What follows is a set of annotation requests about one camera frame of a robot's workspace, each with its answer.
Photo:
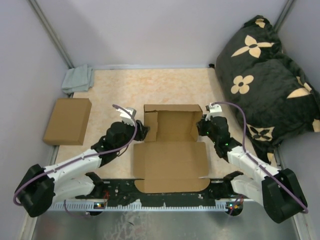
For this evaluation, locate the black floral plush pillow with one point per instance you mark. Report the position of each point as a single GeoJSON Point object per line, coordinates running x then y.
{"type": "Point", "coordinates": [275, 100]}

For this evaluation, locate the aluminium corner post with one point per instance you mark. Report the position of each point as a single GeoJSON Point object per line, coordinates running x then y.
{"type": "Point", "coordinates": [283, 14]}
{"type": "Point", "coordinates": [53, 36]}

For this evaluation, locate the right aluminium corner post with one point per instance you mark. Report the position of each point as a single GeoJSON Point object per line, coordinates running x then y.
{"type": "Point", "coordinates": [283, 14]}

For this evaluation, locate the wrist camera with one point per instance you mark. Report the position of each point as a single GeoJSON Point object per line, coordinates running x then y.
{"type": "Point", "coordinates": [214, 110]}
{"type": "Point", "coordinates": [128, 115]}

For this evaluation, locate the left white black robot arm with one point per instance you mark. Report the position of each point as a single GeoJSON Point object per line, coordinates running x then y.
{"type": "Point", "coordinates": [42, 187]}

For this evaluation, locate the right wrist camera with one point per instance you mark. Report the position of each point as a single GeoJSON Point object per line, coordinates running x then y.
{"type": "Point", "coordinates": [214, 110]}

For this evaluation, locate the aluminium frame rail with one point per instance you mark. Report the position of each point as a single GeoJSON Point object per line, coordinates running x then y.
{"type": "Point", "coordinates": [121, 212]}

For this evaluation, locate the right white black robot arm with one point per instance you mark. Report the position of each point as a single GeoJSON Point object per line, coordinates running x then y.
{"type": "Point", "coordinates": [277, 190]}

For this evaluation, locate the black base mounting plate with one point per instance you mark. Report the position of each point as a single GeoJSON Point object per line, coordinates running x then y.
{"type": "Point", "coordinates": [122, 193]}

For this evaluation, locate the folded brown cardboard box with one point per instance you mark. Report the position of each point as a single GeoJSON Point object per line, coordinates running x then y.
{"type": "Point", "coordinates": [68, 122]}

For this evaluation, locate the left aluminium corner post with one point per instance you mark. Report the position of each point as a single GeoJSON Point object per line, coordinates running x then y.
{"type": "Point", "coordinates": [53, 36]}

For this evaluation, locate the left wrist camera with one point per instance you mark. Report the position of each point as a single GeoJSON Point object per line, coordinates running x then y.
{"type": "Point", "coordinates": [128, 115]}

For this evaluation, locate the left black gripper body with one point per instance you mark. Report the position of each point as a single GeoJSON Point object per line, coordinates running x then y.
{"type": "Point", "coordinates": [130, 133]}

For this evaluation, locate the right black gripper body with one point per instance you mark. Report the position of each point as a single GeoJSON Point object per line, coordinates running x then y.
{"type": "Point", "coordinates": [207, 128]}

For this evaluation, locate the grey folded cloth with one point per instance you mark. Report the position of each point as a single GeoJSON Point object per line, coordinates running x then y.
{"type": "Point", "coordinates": [79, 79]}

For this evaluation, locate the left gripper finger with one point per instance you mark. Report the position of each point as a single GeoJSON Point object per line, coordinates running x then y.
{"type": "Point", "coordinates": [140, 127]}
{"type": "Point", "coordinates": [142, 133]}

